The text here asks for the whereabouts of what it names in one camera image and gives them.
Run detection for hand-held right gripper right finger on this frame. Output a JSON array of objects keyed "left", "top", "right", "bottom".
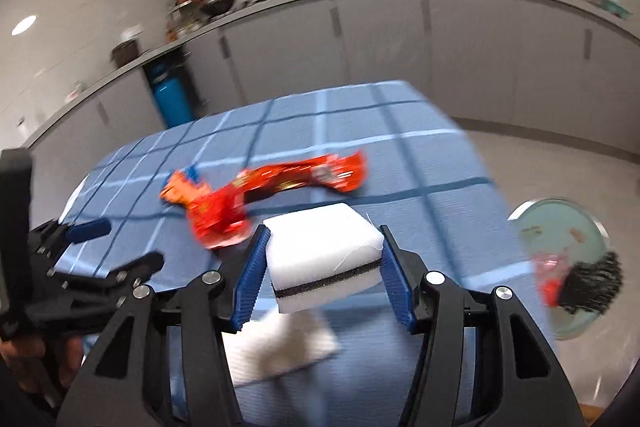
[{"left": 377, "top": 224, "right": 587, "bottom": 427}]

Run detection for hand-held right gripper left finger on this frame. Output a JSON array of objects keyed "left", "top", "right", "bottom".
[{"left": 55, "top": 224, "right": 273, "bottom": 427}]

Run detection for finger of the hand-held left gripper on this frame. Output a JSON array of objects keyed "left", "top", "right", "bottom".
[
  {"left": 30, "top": 218, "right": 113, "bottom": 259},
  {"left": 50, "top": 251, "right": 166, "bottom": 308}
]

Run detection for white sponge with black layer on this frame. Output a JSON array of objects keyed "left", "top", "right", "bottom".
[{"left": 262, "top": 203, "right": 386, "bottom": 314}]

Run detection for red plastic bag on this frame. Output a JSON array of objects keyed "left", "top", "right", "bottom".
[{"left": 531, "top": 249, "right": 569, "bottom": 308}]

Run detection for round green bin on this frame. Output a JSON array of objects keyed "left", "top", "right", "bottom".
[{"left": 507, "top": 197, "right": 620, "bottom": 341}]

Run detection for large black foam net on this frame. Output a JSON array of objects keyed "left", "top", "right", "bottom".
[{"left": 557, "top": 252, "right": 624, "bottom": 315}]

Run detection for person's left hand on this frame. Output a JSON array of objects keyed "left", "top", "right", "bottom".
[{"left": 0, "top": 336, "right": 85, "bottom": 403}]

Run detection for white paper tissue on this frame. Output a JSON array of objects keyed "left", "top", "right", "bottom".
[{"left": 220, "top": 307, "right": 342, "bottom": 389}]

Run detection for orange snack wrapper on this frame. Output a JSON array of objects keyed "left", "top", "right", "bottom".
[{"left": 160, "top": 167, "right": 213, "bottom": 208}]

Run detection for red snack wrapper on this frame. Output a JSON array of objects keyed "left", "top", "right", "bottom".
[{"left": 187, "top": 150, "right": 369, "bottom": 251}]

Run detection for small blue gas cylinder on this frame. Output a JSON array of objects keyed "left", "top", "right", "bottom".
[{"left": 150, "top": 62, "right": 194, "bottom": 126}]

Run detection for blue checked tablecloth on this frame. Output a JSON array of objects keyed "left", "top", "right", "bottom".
[{"left": 50, "top": 79, "right": 566, "bottom": 427}]

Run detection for dark brown pot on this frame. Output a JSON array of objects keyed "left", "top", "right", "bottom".
[{"left": 111, "top": 39, "right": 141, "bottom": 68}]

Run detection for spice rack with bottles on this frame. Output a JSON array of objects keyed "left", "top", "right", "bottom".
[{"left": 165, "top": 0, "right": 206, "bottom": 40}]

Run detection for grey kitchen counter cabinets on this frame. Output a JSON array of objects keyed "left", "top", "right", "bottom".
[{"left": 0, "top": 0, "right": 640, "bottom": 188}]

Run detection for black wok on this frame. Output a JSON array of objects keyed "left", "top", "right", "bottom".
[{"left": 202, "top": 0, "right": 237, "bottom": 16}]

